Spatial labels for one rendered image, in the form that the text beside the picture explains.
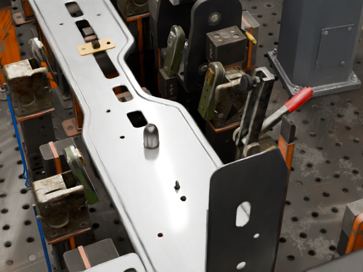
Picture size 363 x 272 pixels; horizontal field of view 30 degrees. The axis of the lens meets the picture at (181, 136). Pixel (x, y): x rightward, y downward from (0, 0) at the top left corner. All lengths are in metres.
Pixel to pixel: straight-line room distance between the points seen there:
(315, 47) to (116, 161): 0.73
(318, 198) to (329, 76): 0.40
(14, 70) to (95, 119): 0.21
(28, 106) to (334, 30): 0.80
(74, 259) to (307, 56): 0.92
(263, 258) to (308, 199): 0.65
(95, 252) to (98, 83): 0.43
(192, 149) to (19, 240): 0.49
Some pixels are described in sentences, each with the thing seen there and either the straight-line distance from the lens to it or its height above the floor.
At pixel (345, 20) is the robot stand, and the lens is 1.81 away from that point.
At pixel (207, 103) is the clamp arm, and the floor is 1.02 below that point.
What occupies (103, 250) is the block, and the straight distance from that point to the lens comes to 1.19.
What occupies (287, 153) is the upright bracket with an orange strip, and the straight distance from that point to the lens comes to 1.13.
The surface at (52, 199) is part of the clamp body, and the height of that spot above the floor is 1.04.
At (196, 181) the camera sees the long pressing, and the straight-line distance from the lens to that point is 1.26.
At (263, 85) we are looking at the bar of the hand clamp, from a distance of 1.14.
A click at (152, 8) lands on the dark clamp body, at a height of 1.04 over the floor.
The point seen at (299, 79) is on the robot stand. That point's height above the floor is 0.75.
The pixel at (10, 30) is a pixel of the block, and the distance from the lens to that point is 1.85.
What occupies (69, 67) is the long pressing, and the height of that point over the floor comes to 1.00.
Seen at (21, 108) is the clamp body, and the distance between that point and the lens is 1.51.
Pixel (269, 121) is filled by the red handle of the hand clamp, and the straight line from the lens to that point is 1.24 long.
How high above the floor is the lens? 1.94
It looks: 44 degrees down
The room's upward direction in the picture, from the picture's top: straight up
